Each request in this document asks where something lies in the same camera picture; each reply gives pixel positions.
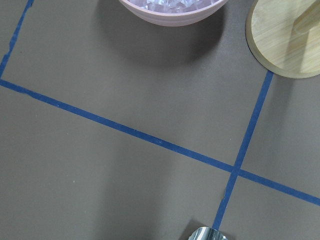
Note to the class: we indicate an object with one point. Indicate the metal ice scoop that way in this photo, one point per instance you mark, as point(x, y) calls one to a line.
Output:
point(207, 233)

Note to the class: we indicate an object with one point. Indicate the pink bowl with ice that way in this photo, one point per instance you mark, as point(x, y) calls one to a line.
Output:
point(174, 19)

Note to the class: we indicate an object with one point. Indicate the wooden mug stand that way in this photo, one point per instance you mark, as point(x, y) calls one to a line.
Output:
point(284, 36)

